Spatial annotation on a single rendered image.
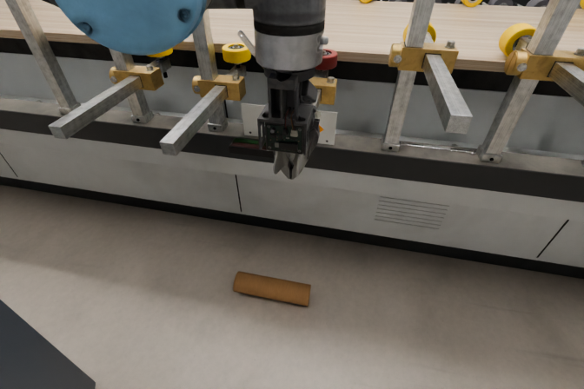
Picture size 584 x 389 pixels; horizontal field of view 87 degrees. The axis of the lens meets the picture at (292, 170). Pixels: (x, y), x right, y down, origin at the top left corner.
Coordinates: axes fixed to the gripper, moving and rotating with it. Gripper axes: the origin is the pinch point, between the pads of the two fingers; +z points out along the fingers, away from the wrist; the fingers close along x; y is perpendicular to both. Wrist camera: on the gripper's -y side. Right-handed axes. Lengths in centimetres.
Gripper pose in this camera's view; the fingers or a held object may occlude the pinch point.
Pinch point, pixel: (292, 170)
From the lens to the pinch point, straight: 55.8
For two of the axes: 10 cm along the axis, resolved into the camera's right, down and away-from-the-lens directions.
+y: -2.1, 5.9, -7.8
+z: -0.1, 7.9, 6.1
